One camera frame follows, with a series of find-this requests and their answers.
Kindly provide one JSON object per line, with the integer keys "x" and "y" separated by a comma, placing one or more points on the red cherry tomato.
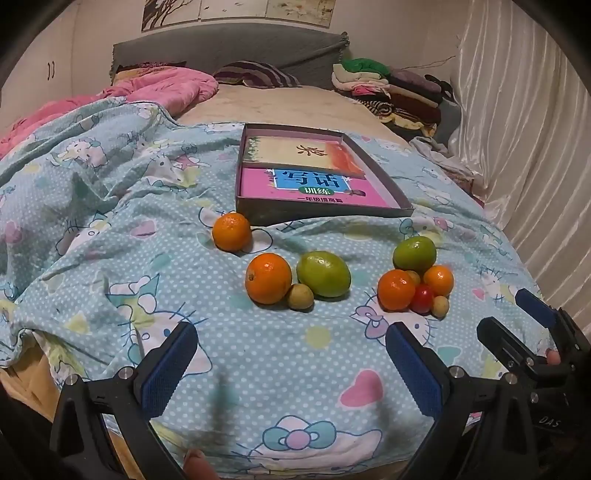
{"x": 422, "y": 299}

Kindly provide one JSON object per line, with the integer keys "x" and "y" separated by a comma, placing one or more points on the beige bed sheet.
{"x": 286, "y": 106}

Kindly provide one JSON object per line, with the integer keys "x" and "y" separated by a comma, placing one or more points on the white satin curtain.
{"x": 521, "y": 138}

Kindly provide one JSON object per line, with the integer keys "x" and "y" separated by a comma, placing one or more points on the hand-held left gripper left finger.
{"x": 168, "y": 369}

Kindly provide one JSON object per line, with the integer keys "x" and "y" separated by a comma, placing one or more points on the person's left hand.
{"x": 197, "y": 465}

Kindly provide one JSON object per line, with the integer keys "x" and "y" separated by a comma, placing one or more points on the striped purple pillow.
{"x": 258, "y": 74}

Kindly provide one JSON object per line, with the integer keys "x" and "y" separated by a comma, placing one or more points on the tan longan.
{"x": 301, "y": 297}
{"x": 414, "y": 276}
{"x": 440, "y": 307}

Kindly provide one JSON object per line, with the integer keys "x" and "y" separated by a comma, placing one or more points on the blue cartoon print blanket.
{"x": 138, "y": 258}

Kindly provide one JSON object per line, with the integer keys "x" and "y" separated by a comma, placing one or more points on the grey cardboard box tray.
{"x": 277, "y": 212}

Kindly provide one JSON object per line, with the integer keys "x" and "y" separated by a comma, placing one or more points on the pink quilt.
{"x": 161, "y": 87}

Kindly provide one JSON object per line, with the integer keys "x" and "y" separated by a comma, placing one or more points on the dark red floral pillow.
{"x": 143, "y": 68}

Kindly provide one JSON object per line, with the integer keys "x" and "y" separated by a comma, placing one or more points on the person's right hand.
{"x": 553, "y": 357}

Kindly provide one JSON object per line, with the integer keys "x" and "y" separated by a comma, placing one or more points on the small green citrus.
{"x": 414, "y": 253}

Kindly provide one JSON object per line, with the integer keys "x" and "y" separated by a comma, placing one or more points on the white crumpled cloth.
{"x": 438, "y": 154}

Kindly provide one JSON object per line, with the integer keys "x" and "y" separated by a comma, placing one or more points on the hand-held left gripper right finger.
{"x": 415, "y": 369}

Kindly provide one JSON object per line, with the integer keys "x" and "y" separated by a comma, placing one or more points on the pale wall picture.
{"x": 233, "y": 7}

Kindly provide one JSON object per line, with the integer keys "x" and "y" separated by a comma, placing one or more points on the tree branch wall picture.
{"x": 168, "y": 11}

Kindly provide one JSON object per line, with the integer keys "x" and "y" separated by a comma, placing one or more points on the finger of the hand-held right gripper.
{"x": 505, "y": 341}
{"x": 535, "y": 305}

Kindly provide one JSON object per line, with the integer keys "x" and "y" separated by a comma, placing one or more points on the large orange mandarin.
{"x": 395, "y": 290}
{"x": 268, "y": 278}

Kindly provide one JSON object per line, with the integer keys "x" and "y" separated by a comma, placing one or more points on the pink book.
{"x": 258, "y": 184}

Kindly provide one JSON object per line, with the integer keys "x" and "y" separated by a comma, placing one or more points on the small orange mandarin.
{"x": 232, "y": 231}
{"x": 439, "y": 279}

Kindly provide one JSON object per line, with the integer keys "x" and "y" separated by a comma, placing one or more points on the grey headboard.
{"x": 231, "y": 48}

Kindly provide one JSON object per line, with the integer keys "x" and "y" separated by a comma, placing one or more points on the large green citrus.
{"x": 323, "y": 274}

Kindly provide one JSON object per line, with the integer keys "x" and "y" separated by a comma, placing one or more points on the yellowish wall picture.
{"x": 300, "y": 9}

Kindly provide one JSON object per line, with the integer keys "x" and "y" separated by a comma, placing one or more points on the white wardrobe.
{"x": 41, "y": 69}

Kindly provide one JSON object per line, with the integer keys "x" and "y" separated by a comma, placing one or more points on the pile of folded clothes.
{"x": 401, "y": 92}

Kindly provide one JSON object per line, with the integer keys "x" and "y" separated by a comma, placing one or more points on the yellow orange book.
{"x": 295, "y": 152}

